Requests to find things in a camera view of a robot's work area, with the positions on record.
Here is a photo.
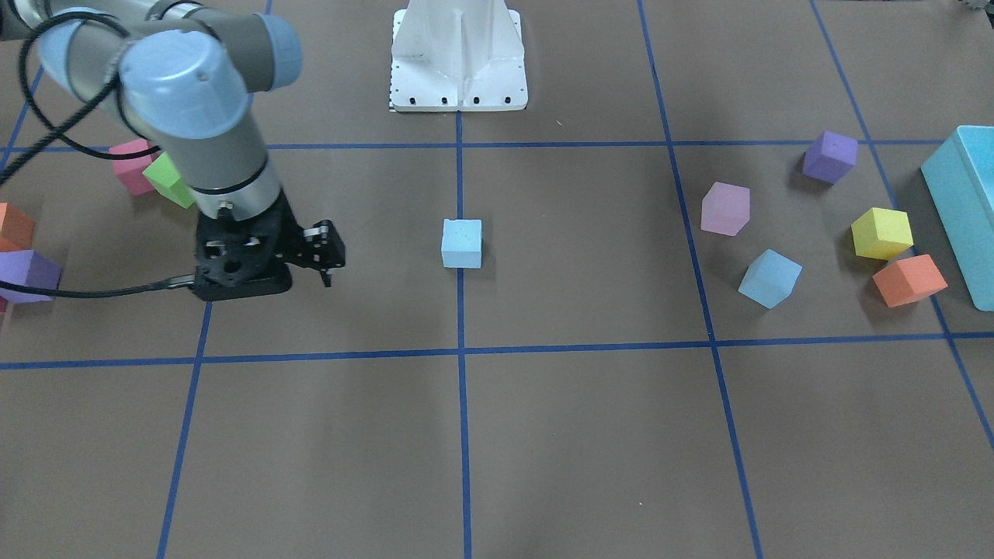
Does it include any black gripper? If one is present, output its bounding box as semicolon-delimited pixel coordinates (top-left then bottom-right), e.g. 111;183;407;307
198;193;346;289

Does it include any light blue foam block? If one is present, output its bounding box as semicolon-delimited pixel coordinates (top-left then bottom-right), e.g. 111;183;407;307
440;219;483;269
738;250;803;309

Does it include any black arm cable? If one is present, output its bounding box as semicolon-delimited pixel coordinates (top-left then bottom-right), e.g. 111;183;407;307
0;11;199;300

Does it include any green foam block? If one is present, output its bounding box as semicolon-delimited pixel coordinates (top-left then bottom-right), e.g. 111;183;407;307
142;151;195;209

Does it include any pink lilac foam block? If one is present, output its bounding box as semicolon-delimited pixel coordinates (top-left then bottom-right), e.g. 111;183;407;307
700;182;752;237

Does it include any yellow foam block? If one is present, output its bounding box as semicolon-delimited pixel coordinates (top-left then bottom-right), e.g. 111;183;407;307
850;207;915;261

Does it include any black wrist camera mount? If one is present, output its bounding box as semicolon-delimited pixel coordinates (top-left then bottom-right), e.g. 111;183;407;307
189;214;294;302

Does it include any white camera mast base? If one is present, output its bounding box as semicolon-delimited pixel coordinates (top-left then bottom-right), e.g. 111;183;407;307
388;1;529;113

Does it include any purple foam block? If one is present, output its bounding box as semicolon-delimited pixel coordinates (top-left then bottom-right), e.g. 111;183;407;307
801;130;859;185
1;250;63;304

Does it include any cyan plastic tray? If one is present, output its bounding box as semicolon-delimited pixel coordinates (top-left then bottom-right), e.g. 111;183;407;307
920;125;993;312

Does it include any orange foam block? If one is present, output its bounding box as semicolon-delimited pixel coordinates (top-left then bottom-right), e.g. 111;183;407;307
872;255;948;308
1;203;35;252

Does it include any red pink foam block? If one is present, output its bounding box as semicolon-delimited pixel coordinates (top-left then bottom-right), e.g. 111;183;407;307
109;138;158;196

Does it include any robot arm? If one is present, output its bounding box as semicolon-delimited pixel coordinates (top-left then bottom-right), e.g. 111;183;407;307
2;1;346;301

